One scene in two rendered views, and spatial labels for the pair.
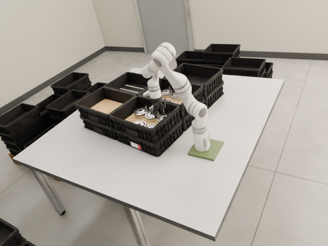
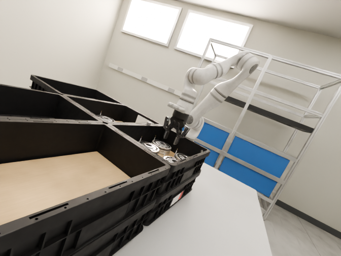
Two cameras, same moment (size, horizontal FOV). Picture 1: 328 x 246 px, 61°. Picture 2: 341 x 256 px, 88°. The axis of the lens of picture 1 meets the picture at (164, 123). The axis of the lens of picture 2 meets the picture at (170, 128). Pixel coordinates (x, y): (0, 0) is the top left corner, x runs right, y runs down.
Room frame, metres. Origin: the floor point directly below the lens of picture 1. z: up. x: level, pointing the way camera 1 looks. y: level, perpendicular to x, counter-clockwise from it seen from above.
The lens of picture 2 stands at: (1.83, 0.79, 1.12)
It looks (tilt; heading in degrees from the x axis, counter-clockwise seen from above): 11 degrees down; 252
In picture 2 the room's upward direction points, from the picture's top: 22 degrees clockwise
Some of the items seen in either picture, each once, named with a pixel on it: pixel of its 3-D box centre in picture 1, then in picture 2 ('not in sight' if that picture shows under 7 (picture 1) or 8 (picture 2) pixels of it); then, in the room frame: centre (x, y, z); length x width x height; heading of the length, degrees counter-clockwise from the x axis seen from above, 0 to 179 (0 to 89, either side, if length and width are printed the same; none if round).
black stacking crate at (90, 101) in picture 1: (107, 106); (67, 172); (1.88, 0.40, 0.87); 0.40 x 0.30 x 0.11; 45
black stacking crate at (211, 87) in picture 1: (193, 80); (79, 101); (2.03, -0.30, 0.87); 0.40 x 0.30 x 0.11; 45
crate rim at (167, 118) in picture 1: (144, 112); (165, 141); (1.60, 0.12, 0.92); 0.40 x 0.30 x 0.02; 45
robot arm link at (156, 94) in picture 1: (152, 91); (182, 104); (1.56, 0.03, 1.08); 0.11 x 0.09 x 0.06; 41
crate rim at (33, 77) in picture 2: (192, 74); (82, 93); (2.03, -0.30, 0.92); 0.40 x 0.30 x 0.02; 45
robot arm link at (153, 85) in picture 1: (153, 76); (192, 85); (1.55, 0.01, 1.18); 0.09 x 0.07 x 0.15; 109
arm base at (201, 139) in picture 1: (200, 136); not in sight; (1.36, -0.21, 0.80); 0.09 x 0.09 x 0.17; 55
